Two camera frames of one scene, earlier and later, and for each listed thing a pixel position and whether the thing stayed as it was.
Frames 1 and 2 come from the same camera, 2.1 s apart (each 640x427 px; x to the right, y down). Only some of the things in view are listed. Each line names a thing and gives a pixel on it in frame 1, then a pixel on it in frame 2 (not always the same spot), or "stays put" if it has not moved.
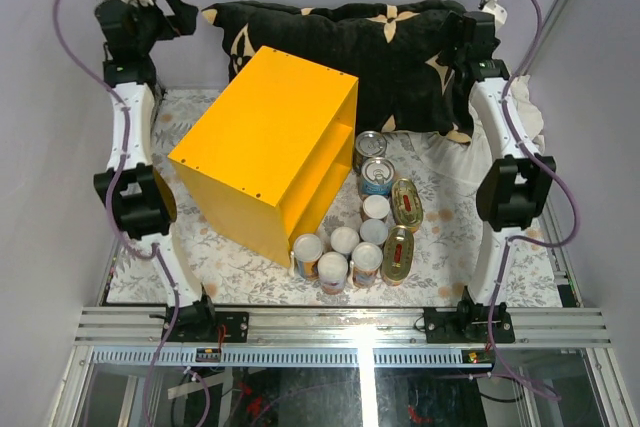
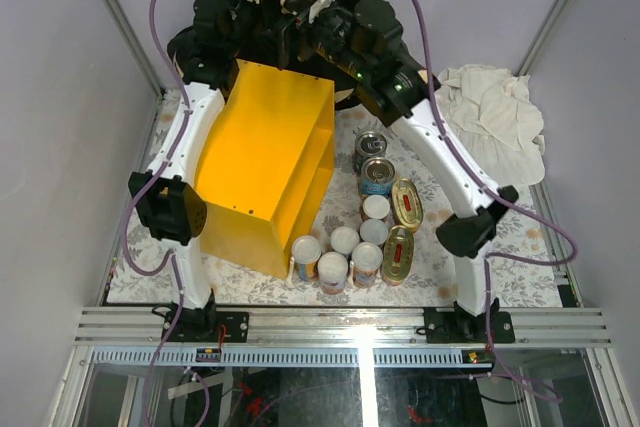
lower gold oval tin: (397, 255) stays put
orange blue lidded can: (307, 248) stays put
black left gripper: (177, 24) -> (248, 6)
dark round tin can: (368, 144) stays put
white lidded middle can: (344, 240) stays put
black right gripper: (449, 28) -> (306, 30)
